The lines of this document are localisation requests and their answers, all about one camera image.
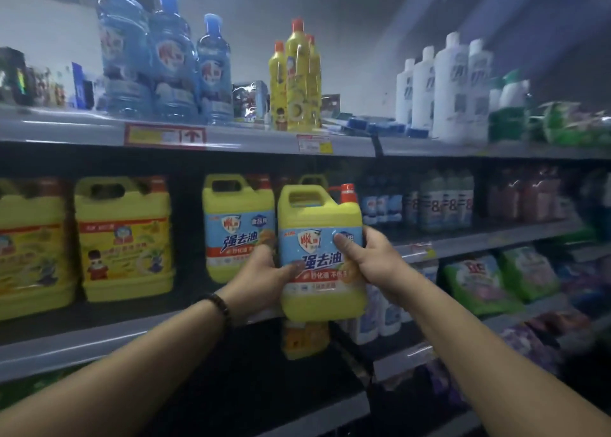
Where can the yellow detergent jug blue label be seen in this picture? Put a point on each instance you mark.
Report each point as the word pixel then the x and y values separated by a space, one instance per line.
pixel 312 180
pixel 315 222
pixel 236 226

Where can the person's left thumb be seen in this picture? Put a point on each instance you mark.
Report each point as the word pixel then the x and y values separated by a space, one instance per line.
pixel 290 272

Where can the short yellow dish soap bottle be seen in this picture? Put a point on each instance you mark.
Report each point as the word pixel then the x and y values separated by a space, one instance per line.
pixel 278 88

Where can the small clear blue bottle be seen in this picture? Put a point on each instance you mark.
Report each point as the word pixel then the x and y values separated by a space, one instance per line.
pixel 215 74

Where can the large clear blue bottle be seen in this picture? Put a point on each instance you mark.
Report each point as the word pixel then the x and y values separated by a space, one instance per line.
pixel 173 59
pixel 124 50

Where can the green and white bottle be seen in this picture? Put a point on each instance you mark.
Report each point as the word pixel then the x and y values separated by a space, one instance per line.
pixel 508 107

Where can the row of grey green bottles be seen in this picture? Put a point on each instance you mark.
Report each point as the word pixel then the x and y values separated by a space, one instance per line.
pixel 441 202

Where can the red and yellow price tag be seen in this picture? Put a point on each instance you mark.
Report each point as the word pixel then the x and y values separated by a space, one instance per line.
pixel 164 136

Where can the person's right forearm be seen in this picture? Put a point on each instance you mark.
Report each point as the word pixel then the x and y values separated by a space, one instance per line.
pixel 496 374

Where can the orange refill packet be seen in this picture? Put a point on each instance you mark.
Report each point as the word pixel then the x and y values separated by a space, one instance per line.
pixel 305 339

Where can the row of blue label bottles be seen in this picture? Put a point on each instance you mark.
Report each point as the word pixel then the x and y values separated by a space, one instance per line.
pixel 382 202

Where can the row of white blue bottles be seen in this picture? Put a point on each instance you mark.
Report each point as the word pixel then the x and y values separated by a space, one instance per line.
pixel 377 319

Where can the shiny wrapped product pack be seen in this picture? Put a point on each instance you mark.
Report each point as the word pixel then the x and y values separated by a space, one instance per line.
pixel 249 101

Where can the person's left forearm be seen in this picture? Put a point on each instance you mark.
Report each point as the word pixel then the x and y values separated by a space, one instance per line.
pixel 124 370

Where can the row of reddish bottles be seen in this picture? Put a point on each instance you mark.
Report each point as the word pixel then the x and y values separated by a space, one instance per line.
pixel 525 195

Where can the small yellow price tag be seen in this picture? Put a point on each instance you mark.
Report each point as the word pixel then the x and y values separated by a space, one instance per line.
pixel 314 144

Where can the tall yellow dish soap bottle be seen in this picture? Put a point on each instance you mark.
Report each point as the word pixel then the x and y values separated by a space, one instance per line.
pixel 298 78
pixel 317 83

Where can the person's left hand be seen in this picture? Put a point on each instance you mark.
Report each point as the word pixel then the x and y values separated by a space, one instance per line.
pixel 255 286

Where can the dark product box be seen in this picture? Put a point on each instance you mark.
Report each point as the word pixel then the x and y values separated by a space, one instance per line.
pixel 14 76

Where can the green detergent packets pile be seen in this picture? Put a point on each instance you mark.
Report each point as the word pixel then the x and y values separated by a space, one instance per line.
pixel 573 124

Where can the large white cleaner bottle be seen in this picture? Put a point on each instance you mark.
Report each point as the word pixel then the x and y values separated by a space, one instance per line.
pixel 479 93
pixel 449 93

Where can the person's right thumb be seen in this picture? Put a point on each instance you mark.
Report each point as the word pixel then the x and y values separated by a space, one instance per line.
pixel 347 250

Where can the person's right hand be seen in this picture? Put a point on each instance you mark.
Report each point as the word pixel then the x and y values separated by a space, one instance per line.
pixel 382 267

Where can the row of blue sponge packs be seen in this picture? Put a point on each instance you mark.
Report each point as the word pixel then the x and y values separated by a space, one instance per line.
pixel 367 125

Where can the purple washing powder bags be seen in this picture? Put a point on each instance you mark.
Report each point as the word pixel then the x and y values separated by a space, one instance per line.
pixel 532 348

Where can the green washing powder bag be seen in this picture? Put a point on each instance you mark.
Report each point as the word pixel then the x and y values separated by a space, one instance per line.
pixel 530 272
pixel 477 286

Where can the blue product box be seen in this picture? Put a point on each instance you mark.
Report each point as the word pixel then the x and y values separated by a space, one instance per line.
pixel 81 86

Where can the grey metal shelf board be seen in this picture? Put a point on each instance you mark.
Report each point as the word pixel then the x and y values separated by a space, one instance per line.
pixel 410 355
pixel 477 241
pixel 71 128
pixel 71 343

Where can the small white cleaner bottle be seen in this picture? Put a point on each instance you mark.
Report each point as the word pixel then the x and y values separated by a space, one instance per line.
pixel 405 95
pixel 423 93

